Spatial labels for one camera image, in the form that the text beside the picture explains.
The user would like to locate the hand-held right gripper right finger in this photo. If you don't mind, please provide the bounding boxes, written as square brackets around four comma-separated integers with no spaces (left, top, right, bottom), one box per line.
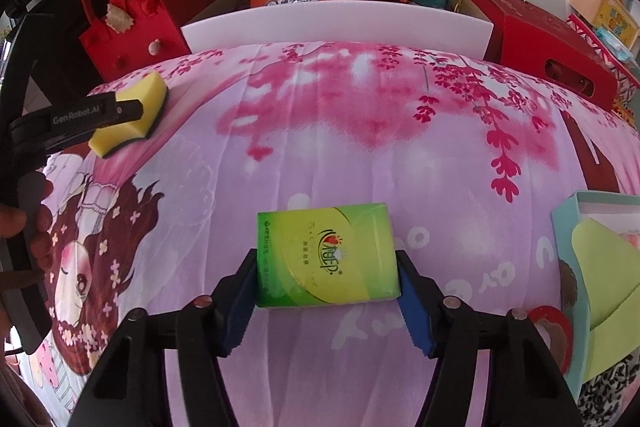
[395,248,583,427]

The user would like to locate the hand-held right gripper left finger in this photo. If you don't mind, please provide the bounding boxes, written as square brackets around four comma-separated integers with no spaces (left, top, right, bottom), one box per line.
[67,248,261,427]

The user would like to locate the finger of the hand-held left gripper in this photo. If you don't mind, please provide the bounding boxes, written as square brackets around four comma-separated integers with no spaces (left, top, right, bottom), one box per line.
[114,101,147,124]

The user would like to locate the yellow sponge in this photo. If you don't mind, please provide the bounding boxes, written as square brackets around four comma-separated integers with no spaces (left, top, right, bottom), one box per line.
[89,72,168,159]

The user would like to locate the green tissue pack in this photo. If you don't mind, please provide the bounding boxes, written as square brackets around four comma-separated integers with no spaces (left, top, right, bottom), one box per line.
[256,202,402,309]

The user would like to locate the teal-edged white tray box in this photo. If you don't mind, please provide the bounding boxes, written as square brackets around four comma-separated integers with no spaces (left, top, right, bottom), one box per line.
[550,190,640,413]

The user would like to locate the leopard print scrunchie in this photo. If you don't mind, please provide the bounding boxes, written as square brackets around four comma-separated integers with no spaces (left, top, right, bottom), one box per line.
[577,352,640,423]

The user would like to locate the person's left hand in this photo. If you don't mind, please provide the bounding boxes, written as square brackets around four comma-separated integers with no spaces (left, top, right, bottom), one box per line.
[0,179,55,290]

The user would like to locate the red felt handbag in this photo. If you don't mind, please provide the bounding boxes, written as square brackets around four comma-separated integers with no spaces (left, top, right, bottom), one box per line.
[77,0,193,82]

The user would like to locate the red tape roll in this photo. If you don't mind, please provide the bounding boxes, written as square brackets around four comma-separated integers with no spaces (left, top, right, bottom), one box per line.
[527,305,574,375]

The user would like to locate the pink printed bedsheet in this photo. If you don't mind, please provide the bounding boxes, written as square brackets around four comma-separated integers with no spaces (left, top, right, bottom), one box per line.
[30,39,640,427]

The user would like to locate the white foam board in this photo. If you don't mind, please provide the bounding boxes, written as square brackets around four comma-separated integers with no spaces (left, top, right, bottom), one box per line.
[180,0,493,58]

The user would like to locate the red carton with window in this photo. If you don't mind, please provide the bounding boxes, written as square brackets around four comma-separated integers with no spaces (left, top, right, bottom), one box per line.
[452,0,618,112]

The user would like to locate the red white patterned box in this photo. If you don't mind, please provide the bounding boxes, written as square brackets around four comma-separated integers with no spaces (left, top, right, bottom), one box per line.
[565,14,640,108]

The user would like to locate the light blue wipes packet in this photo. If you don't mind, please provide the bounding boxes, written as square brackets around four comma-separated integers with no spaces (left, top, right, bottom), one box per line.
[592,27,640,68]

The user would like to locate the orange gift box with handle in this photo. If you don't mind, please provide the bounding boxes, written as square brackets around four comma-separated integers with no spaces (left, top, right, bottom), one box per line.
[570,0,640,40]

